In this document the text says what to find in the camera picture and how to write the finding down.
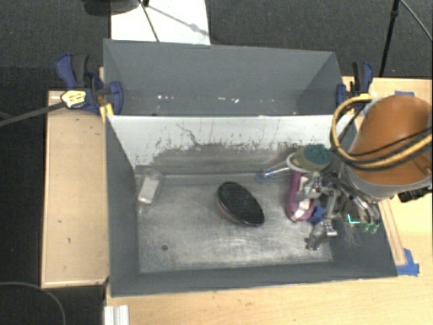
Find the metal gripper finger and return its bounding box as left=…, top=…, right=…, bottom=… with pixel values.
left=303, top=171, right=326, bottom=203
left=305, top=219, right=340, bottom=251

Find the dark blue cloth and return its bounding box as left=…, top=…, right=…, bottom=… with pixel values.
left=309, top=204, right=328, bottom=225

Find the purple and white packet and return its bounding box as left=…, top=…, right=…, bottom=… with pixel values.
left=285, top=171, right=319, bottom=223

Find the black oval disc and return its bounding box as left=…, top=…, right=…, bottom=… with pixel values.
left=216, top=181, right=266, bottom=228

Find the grey metal bin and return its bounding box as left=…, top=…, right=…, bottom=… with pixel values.
left=102, top=38, right=399, bottom=298

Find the pale wood board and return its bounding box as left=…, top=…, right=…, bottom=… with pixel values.
left=40, top=89, right=111, bottom=289

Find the black cylinder on white bracket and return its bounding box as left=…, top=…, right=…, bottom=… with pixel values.
left=397, top=185, right=432, bottom=204

